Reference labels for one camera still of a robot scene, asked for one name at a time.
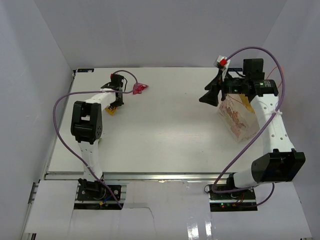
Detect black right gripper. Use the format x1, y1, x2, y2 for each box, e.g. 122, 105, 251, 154
199, 69, 248, 107

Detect yellow m&m's pack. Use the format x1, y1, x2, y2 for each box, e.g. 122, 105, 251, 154
105, 106, 117, 116

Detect tan snack pouch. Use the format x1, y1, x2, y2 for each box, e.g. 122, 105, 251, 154
238, 94, 255, 114

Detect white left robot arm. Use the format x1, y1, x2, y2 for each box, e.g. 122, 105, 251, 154
70, 73, 128, 200

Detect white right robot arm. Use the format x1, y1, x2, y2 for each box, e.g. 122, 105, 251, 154
199, 55, 306, 200

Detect pink snack packet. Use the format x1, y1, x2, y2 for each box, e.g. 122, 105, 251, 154
132, 82, 149, 95

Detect blue label right corner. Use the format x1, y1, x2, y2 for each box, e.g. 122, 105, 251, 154
228, 67, 243, 72

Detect blue label corner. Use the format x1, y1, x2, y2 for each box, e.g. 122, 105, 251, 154
228, 67, 243, 72
76, 68, 95, 73

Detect blue label left corner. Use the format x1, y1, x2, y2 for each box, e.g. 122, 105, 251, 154
76, 68, 95, 73

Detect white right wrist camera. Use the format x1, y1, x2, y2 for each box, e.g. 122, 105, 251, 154
214, 55, 230, 81

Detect printed paper bag orange handles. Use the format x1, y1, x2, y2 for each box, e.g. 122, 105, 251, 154
217, 94, 260, 143

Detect aluminium front rail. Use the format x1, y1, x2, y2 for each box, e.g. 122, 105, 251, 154
44, 171, 220, 182

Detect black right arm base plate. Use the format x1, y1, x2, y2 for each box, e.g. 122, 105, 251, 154
203, 184, 258, 213

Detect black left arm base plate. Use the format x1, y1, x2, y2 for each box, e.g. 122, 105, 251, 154
74, 185, 124, 211

